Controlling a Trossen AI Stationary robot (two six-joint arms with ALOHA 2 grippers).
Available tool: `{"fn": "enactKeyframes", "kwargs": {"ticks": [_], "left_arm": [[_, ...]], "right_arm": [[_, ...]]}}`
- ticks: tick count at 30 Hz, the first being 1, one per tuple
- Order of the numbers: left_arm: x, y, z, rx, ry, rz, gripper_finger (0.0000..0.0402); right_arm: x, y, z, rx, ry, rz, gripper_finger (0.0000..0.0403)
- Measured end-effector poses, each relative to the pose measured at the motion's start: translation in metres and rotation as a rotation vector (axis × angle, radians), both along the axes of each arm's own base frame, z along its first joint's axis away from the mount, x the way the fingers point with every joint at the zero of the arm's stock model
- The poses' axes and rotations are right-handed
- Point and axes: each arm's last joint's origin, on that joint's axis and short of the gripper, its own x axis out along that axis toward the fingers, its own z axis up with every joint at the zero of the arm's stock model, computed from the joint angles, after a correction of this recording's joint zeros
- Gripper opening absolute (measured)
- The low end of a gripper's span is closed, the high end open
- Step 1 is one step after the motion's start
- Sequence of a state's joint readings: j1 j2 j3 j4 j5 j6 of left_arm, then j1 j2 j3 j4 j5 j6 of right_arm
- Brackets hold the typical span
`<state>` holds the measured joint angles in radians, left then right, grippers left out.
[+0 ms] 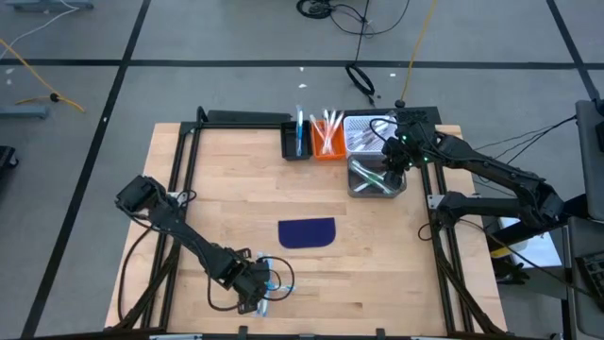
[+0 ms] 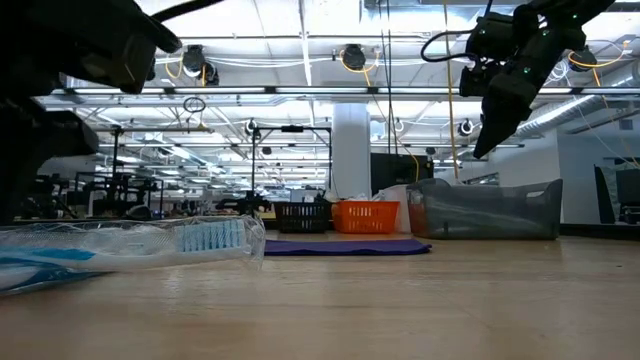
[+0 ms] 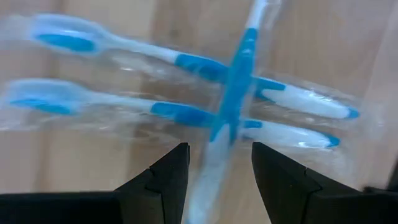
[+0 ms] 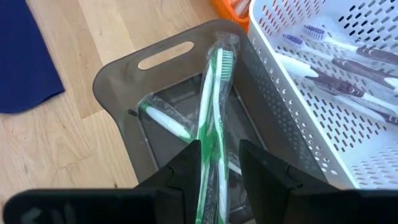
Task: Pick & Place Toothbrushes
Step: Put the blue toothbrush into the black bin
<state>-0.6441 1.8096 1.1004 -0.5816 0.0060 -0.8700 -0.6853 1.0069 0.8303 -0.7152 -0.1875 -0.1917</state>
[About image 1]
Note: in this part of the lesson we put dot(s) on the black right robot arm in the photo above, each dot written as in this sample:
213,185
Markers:
495,170

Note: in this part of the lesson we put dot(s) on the black vented box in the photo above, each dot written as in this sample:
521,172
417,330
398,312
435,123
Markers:
424,115

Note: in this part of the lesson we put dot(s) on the black table frame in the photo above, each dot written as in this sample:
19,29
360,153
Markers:
236,125

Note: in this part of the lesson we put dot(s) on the grey cabinet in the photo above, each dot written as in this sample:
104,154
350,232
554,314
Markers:
590,151

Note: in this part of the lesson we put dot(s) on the black keyboard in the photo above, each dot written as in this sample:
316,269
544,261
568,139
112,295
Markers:
592,278

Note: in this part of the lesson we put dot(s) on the grey translucent bin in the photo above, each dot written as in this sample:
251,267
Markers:
353,192

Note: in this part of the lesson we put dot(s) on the black perforated basket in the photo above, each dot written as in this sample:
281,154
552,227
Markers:
288,141

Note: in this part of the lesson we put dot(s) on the orange perforated basket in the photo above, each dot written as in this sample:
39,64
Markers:
317,150

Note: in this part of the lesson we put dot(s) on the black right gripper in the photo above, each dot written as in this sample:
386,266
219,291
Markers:
408,146

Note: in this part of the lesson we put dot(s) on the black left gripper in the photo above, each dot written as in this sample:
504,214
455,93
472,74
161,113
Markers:
255,278

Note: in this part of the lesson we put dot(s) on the orange toothbrush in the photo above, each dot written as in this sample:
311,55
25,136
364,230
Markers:
338,123
326,132
317,127
331,134

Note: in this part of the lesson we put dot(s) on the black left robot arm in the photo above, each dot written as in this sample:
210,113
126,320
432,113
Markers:
189,236

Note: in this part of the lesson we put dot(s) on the dark blue cloth mat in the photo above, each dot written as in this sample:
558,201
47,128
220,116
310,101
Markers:
307,233

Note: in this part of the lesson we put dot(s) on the green toothbrush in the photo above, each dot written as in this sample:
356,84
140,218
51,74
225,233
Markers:
365,185
373,178

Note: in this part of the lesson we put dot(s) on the purple toothbrush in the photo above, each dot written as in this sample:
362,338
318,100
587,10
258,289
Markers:
377,137
363,141

